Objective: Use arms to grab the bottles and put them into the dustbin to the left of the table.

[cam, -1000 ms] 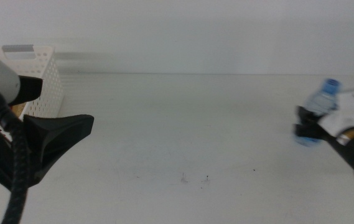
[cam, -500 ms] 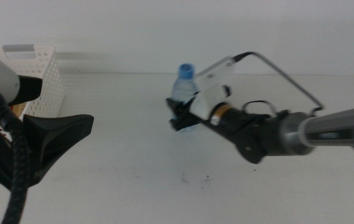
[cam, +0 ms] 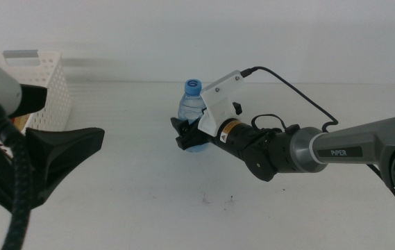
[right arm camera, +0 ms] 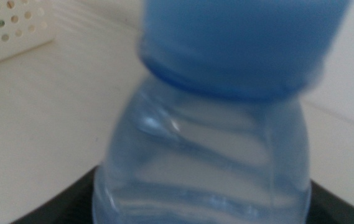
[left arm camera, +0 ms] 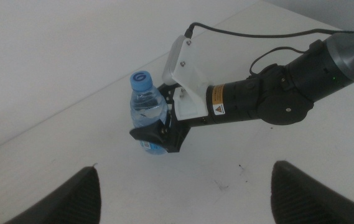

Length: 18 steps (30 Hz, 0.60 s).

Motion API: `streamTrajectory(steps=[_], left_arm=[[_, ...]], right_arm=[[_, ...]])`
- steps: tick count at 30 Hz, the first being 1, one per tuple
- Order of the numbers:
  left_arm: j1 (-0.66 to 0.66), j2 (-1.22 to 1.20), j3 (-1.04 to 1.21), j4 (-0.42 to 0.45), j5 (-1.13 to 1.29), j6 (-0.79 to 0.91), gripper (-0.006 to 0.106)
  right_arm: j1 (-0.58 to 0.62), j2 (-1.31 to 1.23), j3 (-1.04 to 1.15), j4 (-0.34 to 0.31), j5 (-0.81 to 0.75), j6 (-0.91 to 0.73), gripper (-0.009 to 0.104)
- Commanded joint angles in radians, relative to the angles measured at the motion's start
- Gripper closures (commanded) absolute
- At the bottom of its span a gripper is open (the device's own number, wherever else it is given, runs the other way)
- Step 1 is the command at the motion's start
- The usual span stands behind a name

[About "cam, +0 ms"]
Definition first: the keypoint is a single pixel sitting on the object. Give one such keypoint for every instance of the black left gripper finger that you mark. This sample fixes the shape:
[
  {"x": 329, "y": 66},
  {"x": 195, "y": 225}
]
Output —
[{"x": 61, "y": 146}]

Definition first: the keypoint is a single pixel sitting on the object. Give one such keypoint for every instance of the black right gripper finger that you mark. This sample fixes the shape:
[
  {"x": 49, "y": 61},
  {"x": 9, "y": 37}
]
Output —
[
  {"x": 183, "y": 128},
  {"x": 237, "y": 108}
]

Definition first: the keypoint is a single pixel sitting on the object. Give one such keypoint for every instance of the clear water bottle blue cap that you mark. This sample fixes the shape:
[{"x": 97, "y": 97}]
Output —
[{"x": 190, "y": 104}]

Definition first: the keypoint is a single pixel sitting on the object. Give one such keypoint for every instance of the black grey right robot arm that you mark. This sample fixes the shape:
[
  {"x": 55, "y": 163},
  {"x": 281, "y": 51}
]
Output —
[{"x": 357, "y": 146}]

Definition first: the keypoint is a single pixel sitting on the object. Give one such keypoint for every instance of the white perforated plastic basket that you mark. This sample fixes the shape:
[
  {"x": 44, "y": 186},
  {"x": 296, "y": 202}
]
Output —
[{"x": 55, "y": 90}]

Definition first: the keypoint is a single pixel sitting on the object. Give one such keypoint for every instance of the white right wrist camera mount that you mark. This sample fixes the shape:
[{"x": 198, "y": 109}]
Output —
[{"x": 218, "y": 100}]

